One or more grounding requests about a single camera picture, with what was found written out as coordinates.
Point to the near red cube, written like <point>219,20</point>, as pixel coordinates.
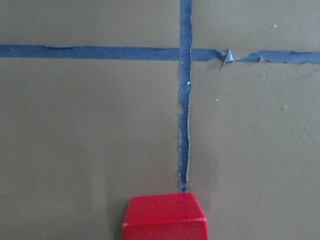
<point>176,216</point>

